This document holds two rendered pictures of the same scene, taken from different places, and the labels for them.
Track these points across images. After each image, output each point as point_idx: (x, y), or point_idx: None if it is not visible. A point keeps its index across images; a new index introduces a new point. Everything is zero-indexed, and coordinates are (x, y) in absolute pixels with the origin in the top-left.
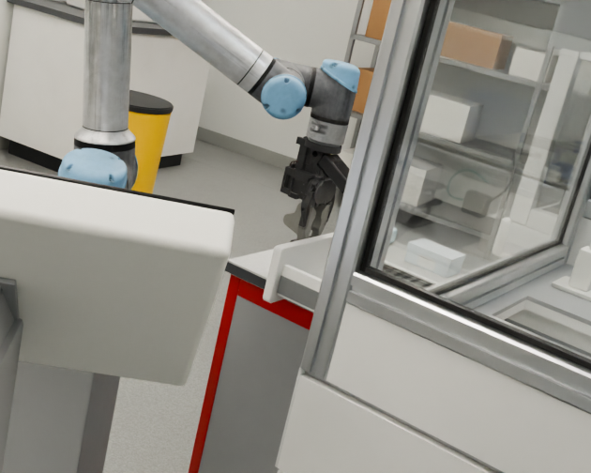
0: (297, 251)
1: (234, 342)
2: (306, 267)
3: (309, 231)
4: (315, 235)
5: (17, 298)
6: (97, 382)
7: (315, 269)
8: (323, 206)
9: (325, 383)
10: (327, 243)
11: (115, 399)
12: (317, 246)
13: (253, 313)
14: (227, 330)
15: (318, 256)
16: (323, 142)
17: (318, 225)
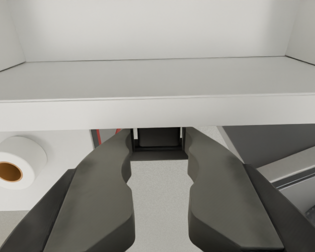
0: None
1: (112, 131)
2: (216, 69)
3: (199, 150)
4: (127, 144)
5: None
6: (311, 124)
7: (161, 66)
8: (105, 246)
9: None
10: (123, 89)
11: (226, 128)
12: (193, 87)
13: (103, 138)
14: None
15: (165, 76)
16: None
17: (125, 165)
